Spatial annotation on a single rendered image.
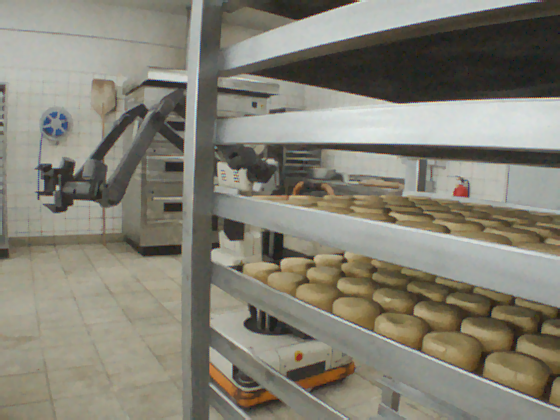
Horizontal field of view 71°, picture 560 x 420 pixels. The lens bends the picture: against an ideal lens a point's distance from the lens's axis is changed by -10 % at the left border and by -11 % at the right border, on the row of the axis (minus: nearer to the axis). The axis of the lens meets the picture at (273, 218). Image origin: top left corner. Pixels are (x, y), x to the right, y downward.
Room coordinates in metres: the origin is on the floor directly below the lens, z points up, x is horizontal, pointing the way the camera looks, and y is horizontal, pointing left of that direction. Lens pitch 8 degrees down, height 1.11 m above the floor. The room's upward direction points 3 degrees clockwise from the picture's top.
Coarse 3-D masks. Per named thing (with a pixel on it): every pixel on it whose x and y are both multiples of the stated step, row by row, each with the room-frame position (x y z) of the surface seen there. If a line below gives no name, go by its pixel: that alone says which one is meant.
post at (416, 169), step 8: (408, 160) 0.82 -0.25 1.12; (416, 160) 0.80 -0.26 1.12; (424, 160) 0.81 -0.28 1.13; (408, 168) 0.82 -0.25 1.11; (416, 168) 0.80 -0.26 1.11; (424, 168) 0.81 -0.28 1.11; (408, 176) 0.82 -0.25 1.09; (416, 176) 0.80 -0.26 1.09; (424, 176) 0.81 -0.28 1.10; (408, 184) 0.82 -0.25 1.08; (416, 184) 0.80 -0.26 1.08; (424, 184) 0.81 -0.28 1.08; (384, 392) 0.82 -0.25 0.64; (392, 392) 0.80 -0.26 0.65; (384, 400) 0.82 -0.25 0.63; (392, 400) 0.80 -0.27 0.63; (392, 408) 0.80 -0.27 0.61
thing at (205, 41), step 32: (192, 32) 0.55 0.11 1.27; (192, 64) 0.55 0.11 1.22; (192, 96) 0.54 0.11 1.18; (192, 128) 0.54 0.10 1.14; (192, 160) 0.54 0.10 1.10; (192, 192) 0.54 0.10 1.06; (192, 224) 0.54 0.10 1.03; (192, 256) 0.54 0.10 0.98; (192, 288) 0.54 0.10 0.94; (192, 320) 0.54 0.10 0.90; (192, 352) 0.54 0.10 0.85; (192, 384) 0.54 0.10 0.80; (192, 416) 0.54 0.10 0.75
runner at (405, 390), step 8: (384, 376) 0.82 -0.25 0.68; (384, 384) 0.79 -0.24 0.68; (392, 384) 0.79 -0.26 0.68; (400, 384) 0.78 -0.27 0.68; (400, 392) 0.76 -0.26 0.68; (408, 392) 0.76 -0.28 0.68; (416, 392) 0.75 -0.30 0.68; (416, 400) 0.72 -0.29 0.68; (424, 400) 0.72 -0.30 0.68; (432, 400) 0.72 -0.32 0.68; (432, 408) 0.69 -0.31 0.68; (440, 408) 0.69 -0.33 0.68; (448, 408) 0.69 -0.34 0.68; (456, 408) 0.68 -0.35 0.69; (448, 416) 0.67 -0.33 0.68; (456, 416) 0.66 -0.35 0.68; (464, 416) 0.66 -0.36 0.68; (472, 416) 0.65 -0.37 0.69
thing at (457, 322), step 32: (320, 256) 0.63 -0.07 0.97; (352, 256) 0.65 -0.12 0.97; (288, 288) 0.49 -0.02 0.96; (320, 288) 0.47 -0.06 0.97; (352, 288) 0.48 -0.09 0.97; (384, 288) 0.48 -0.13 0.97; (416, 288) 0.48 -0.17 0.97; (448, 288) 0.51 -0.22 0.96; (480, 288) 0.49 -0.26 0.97; (352, 320) 0.40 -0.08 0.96; (384, 320) 0.37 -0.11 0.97; (416, 320) 0.37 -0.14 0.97; (448, 320) 0.39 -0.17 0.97; (480, 320) 0.37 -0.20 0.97; (512, 320) 0.38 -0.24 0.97; (544, 320) 0.41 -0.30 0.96; (448, 352) 0.31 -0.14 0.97; (480, 352) 0.31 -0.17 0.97; (512, 352) 0.30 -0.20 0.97; (544, 352) 0.30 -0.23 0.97; (512, 384) 0.26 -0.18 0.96; (544, 384) 0.26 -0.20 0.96
